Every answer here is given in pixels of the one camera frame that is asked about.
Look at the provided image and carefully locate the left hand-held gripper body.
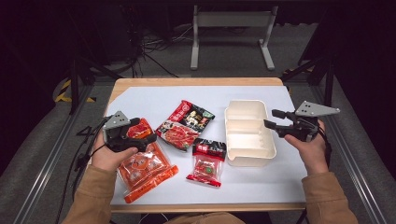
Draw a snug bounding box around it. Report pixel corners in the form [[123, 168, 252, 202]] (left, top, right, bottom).
[[102, 110, 148, 153]]

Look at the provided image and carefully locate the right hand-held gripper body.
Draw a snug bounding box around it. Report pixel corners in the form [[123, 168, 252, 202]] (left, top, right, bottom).
[[276, 100, 341, 144]]

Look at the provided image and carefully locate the white plastic container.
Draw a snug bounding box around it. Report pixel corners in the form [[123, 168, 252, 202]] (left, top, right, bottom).
[[223, 99, 277, 168]]

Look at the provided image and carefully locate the large orange food packet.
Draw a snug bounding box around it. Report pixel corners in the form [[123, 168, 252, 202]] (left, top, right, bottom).
[[117, 117, 180, 204]]

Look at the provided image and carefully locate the red and black food packet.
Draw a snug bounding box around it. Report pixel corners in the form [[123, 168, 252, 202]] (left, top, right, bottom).
[[155, 99, 217, 153]]

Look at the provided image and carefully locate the person's right hand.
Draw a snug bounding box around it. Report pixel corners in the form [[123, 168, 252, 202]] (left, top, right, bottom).
[[283, 119, 330, 176]]

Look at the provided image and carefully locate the person's left hand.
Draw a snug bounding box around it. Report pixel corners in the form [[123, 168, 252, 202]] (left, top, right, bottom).
[[91, 132, 139, 173]]

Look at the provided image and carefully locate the black tripod stand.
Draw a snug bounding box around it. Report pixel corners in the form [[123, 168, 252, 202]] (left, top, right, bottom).
[[279, 6, 341, 108], [65, 6, 124, 116]]

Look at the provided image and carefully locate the yellow and black floor tape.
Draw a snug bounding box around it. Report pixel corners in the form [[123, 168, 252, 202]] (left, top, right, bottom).
[[53, 78, 96, 104]]

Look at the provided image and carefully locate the white table mat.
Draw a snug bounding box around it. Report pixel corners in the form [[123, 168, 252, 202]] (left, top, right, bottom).
[[105, 85, 308, 206]]

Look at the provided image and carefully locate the small red clear packet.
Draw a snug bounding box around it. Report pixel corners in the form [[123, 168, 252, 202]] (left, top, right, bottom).
[[185, 137, 228, 189]]

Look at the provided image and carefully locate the wooden table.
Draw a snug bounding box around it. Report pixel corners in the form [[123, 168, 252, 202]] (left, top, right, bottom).
[[104, 77, 308, 214]]

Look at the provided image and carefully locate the person's lap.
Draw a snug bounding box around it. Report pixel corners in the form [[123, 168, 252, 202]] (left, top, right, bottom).
[[163, 211, 248, 224]]

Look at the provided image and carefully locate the grey metal stand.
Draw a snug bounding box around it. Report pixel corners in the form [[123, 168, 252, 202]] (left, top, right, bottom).
[[190, 4, 279, 72]]

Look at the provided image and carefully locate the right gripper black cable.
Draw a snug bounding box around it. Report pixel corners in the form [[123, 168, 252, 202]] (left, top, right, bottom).
[[317, 125, 333, 171]]

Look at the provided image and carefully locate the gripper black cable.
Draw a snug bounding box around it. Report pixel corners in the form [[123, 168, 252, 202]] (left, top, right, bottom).
[[54, 115, 110, 224], [317, 125, 333, 171]]

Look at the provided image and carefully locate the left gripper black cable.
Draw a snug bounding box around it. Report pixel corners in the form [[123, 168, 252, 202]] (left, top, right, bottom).
[[54, 115, 110, 224]]

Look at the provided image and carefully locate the aluminium floor rail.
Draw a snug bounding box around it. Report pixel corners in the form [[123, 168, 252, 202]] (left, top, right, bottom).
[[12, 83, 95, 224], [310, 83, 389, 224]]

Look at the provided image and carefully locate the bundle of black floor cables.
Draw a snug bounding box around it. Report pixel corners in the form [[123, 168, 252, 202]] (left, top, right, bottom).
[[122, 6, 195, 79]]

